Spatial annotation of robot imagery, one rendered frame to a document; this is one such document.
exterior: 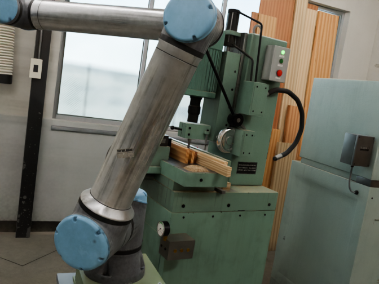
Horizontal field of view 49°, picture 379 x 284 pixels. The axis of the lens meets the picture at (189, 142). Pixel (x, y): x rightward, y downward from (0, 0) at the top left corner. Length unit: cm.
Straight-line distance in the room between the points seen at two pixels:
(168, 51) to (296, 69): 281
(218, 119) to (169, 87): 98
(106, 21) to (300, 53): 272
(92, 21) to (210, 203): 96
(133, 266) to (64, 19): 75
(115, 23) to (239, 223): 113
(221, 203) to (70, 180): 163
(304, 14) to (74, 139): 217
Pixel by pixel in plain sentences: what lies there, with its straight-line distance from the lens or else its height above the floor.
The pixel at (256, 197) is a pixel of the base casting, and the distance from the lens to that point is 197.
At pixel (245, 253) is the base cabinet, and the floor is 50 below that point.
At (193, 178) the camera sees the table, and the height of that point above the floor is 87.
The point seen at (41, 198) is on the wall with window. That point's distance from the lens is 325.
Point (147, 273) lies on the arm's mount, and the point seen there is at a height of 63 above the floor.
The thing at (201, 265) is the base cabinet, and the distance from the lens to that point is 192.
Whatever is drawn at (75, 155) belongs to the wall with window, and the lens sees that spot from 320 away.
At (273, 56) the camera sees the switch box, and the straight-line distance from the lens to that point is 197.
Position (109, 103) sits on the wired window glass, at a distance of 326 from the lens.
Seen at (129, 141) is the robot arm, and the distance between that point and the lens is 100.
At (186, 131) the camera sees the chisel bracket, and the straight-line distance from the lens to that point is 189.
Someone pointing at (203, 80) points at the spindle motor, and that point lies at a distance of 185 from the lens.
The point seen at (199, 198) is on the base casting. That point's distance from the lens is 179.
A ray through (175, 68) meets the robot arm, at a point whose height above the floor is 127.
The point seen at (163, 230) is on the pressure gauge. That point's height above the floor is 66.
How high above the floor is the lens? 123
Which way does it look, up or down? 7 degrees down
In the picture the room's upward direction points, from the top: 9 degrees clockwise
